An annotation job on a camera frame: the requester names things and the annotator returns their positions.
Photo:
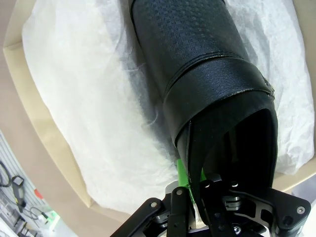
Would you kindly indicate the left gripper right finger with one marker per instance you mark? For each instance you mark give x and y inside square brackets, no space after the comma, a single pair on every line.
[259,212]

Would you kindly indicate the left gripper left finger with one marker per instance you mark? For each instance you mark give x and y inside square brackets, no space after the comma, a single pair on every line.
[180,217]

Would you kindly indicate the brown cardboard shoe box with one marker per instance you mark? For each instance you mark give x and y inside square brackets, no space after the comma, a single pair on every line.
[61,172]

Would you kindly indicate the white tissue paper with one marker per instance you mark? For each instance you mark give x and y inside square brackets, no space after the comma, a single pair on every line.
[86,98]

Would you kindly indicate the black leather buckle shoe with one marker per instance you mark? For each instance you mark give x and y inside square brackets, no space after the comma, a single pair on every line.
[187,49]

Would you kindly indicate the black handheld device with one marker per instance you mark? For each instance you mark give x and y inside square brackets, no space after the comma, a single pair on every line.
[17,184]

